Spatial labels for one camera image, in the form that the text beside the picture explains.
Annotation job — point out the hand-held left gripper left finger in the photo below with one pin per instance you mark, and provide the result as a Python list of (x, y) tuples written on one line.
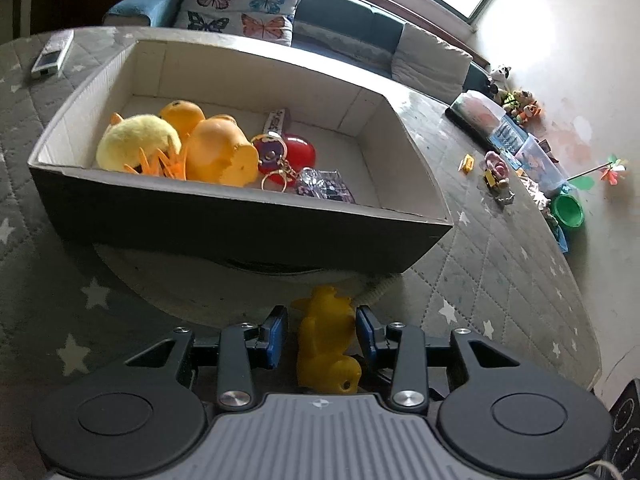
[(275, 337)]

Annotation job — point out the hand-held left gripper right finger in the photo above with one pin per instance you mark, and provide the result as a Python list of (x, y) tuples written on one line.
[(366, 335)]

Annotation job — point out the spiky yellow rubber duck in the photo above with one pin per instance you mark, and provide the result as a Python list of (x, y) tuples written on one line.
[(322, 345)]

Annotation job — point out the grey cardboard box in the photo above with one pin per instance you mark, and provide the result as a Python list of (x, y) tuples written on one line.
[(225, 230)]

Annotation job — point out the clear packet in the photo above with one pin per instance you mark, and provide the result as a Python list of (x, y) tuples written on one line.
[(327, 186)]

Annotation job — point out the large yellow rubber duck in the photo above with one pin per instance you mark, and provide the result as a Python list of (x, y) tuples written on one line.
[(220, 152)]

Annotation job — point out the white purple tag strip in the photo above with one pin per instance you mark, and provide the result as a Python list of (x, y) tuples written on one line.
[(276, 120)]

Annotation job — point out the small yellow rubber duck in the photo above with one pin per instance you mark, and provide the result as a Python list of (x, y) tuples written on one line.
[(182, 116)]

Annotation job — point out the yellow plush chick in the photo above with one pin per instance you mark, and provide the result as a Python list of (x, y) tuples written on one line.
[(135, 140)]

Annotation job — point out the clear plastic container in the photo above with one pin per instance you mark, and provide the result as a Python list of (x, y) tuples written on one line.
[(539, 162)]

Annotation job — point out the grey star print mat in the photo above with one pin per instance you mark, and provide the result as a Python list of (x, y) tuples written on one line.
[(500, 270)]

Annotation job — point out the red round case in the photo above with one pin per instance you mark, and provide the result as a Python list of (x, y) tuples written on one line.
[(302, 152)]

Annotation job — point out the small yellow block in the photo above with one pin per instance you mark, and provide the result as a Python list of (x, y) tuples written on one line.
[(467, 164)]

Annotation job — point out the yellow toy car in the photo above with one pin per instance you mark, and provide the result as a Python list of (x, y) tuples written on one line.
[(492, 181)]

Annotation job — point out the pink small toy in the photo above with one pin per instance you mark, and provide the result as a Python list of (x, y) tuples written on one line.
[(495, 162)]

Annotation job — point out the green plastic bowl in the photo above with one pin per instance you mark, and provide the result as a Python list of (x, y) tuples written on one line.
[(567, 210)]

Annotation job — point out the blue white patterned box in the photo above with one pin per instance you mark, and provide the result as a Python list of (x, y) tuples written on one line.
[(506, 136)]

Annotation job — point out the flat tray with clear lid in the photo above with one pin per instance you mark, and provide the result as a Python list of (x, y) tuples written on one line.
[(475, 112)]

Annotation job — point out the black panel with circles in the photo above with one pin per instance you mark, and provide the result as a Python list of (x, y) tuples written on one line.
[(625, 430)]

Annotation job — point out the pile of small plush toys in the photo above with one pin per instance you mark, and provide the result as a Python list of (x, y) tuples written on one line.
[(521, 106)]

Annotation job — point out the grey sofa cushion cover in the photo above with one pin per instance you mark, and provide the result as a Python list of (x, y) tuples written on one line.
[(430, 60)]

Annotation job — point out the panda plush toy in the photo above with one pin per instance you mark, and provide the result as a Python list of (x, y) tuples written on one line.
[(498, 76)]

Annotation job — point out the colourful pinwheel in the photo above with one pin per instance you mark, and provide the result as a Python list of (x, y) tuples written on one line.
[(612, 170)]

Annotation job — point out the blue sofa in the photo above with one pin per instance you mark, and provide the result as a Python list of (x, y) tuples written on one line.
[(350, 27)]

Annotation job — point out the butterfly print pillow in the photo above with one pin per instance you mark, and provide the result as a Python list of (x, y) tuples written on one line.
[(240, 0)]

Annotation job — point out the grey remote control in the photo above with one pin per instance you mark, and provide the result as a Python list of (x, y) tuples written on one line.
[(50, 55)]

